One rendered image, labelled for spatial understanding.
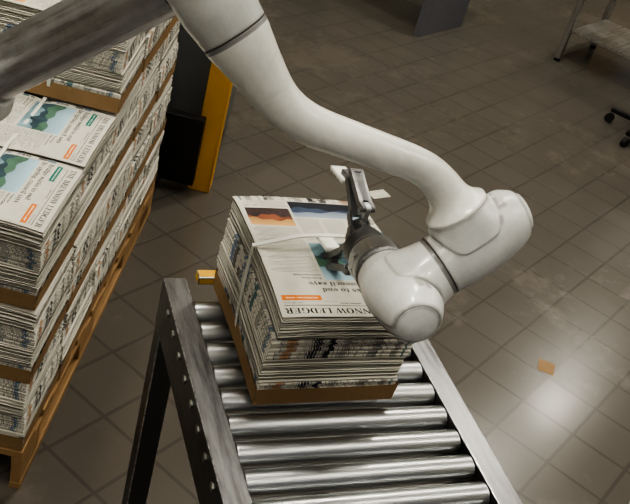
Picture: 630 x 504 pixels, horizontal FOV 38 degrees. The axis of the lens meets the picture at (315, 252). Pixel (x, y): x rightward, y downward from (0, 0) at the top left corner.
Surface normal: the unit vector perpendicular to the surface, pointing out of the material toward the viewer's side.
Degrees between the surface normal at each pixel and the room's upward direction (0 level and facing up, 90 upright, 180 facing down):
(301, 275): 1
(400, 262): 37
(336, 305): 5
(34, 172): 1
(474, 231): 69
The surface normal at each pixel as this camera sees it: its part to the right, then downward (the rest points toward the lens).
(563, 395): 0.24, -0.80
